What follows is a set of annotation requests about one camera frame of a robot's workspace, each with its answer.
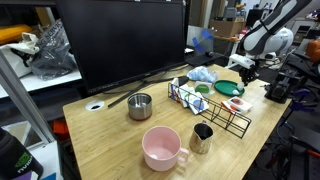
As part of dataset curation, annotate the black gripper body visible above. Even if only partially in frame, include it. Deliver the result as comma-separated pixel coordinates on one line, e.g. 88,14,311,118
239,65,259,84

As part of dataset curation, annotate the white marshmallow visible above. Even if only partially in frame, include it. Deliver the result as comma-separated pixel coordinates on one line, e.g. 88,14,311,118
237,82,244,91
232,90,240,95

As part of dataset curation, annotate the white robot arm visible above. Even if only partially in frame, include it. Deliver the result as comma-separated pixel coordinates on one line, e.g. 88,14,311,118
240,0,316,58

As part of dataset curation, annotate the green plate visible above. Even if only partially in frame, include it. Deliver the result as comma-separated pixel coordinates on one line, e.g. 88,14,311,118
214,80,245,97

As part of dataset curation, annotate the plastic marshmallow bag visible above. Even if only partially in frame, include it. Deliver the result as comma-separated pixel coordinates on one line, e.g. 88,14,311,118
187,66,218,83

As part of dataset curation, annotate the silver steel pitcher cup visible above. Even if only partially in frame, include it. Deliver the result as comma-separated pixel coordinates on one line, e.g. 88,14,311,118
189,122,213,154

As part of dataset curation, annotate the birds picture book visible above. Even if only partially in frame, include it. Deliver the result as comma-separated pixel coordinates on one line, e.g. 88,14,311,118
228,96,253,113

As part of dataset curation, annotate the black clamp device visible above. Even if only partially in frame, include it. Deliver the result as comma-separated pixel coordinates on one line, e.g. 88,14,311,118
265,69,300,104

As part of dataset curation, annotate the green white card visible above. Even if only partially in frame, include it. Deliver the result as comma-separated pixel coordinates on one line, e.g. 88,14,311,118
195,81,212,97

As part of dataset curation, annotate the cardboard box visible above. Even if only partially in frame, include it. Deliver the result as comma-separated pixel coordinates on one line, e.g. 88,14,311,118
210,21,246,37

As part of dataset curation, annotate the steel tumbler with red base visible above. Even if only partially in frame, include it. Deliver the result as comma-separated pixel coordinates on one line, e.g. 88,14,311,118
127,93,152,121

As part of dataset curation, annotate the pink plastic mug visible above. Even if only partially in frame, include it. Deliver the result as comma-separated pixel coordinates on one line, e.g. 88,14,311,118
142,126,189,171

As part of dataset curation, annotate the black computer monitor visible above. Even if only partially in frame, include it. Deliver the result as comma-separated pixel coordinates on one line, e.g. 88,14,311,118
55,0,185,94

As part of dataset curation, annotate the grey plastic bag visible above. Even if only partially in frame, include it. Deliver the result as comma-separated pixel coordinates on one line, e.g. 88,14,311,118
31,19,76,81

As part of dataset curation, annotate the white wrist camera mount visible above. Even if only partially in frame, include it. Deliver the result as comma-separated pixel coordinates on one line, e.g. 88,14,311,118
227,54,255,69

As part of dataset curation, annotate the black wire rack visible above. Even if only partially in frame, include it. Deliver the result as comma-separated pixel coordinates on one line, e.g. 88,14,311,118
168,83,252,138

